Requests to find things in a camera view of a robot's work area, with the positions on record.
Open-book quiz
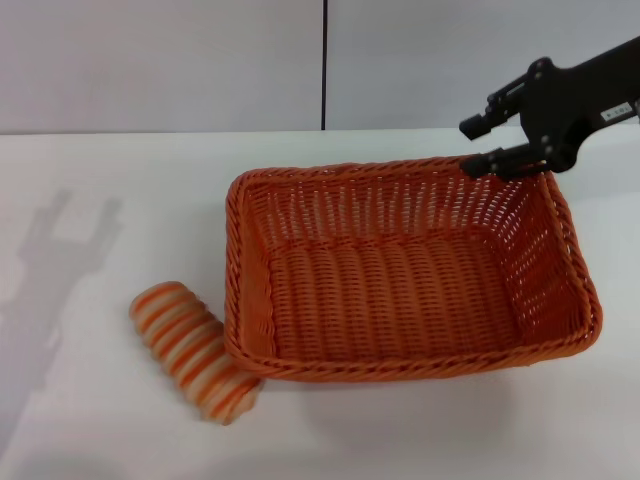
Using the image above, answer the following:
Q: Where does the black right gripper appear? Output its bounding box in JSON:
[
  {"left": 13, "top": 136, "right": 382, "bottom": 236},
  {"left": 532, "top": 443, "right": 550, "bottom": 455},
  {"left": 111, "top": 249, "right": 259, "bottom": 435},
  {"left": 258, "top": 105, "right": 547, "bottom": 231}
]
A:
[{"left": 459, "top": 35, "right": 640, "bottom": 179}]

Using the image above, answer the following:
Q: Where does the orange woven plastic basket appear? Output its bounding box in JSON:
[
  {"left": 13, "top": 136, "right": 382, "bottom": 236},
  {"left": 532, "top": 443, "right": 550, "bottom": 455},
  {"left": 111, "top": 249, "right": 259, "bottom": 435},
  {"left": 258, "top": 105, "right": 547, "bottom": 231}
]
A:
[{"left": 222, "top": 155, "right": 604, "bottom": 384}]

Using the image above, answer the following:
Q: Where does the orange cream striped toy bread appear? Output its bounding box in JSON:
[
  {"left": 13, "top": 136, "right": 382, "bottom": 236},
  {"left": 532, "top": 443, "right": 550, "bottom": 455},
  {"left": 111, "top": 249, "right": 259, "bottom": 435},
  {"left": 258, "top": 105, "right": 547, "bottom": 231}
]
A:
[{"left": 129, "top": 281, "right": 261, "bottom": 426}]

